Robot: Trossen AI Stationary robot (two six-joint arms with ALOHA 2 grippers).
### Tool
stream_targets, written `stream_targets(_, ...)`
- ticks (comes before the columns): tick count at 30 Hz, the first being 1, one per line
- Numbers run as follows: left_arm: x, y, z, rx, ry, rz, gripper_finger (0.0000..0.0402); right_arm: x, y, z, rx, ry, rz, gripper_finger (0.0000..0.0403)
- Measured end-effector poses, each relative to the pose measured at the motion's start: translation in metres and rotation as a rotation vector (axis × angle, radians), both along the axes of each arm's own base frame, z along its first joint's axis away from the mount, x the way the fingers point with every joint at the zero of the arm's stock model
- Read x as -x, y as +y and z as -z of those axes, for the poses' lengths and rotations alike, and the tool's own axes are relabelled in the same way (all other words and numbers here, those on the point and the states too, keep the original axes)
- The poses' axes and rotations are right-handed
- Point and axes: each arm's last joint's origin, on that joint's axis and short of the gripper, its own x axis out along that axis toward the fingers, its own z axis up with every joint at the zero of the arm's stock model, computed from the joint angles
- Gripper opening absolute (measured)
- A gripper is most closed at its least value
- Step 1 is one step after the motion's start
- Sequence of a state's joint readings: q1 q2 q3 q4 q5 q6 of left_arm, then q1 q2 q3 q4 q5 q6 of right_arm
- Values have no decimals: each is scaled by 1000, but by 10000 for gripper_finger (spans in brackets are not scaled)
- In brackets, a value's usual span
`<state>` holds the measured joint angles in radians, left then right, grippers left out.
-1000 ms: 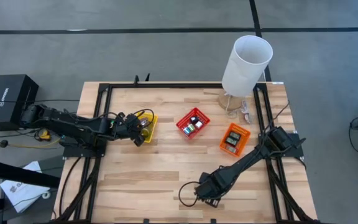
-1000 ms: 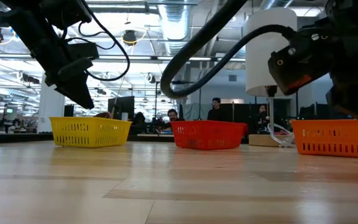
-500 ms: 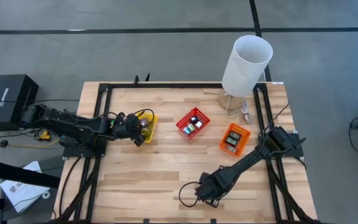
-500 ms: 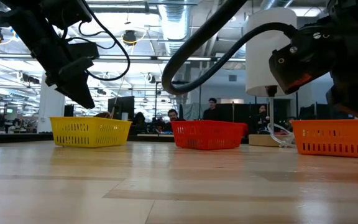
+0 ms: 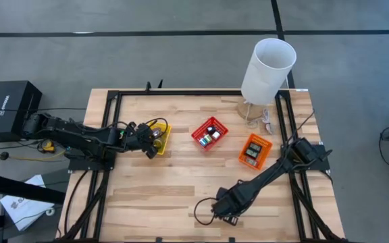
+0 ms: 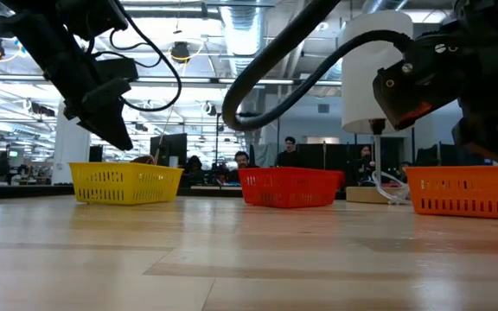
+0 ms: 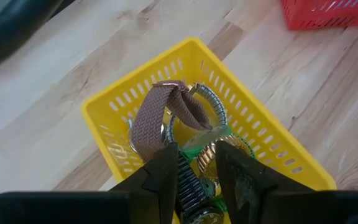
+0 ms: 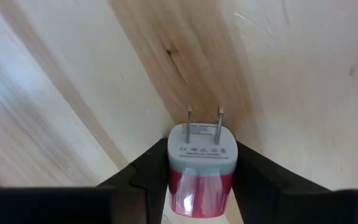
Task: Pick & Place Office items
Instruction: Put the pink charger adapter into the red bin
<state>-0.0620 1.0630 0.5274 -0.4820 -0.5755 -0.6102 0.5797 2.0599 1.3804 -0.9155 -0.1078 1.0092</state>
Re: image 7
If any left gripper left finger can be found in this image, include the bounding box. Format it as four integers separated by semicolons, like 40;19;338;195
110;142;180;224

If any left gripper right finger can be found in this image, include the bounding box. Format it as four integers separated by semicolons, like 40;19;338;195
215;140;313;224

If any black band dark watch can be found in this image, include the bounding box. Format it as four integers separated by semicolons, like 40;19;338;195
175;151;226;224

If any green band watch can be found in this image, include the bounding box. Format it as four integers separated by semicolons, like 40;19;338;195
178;126;257;215

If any brown strap silver watch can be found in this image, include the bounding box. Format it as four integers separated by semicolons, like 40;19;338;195
127;80;213;164

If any silver stretch band watch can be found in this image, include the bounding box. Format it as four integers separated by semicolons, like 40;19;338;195
165;82;231;150

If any yellow plastic basket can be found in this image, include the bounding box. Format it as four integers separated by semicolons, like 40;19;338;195
80;36;338;224

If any red plastic basket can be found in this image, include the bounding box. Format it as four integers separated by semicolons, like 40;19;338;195
280;0;358;31

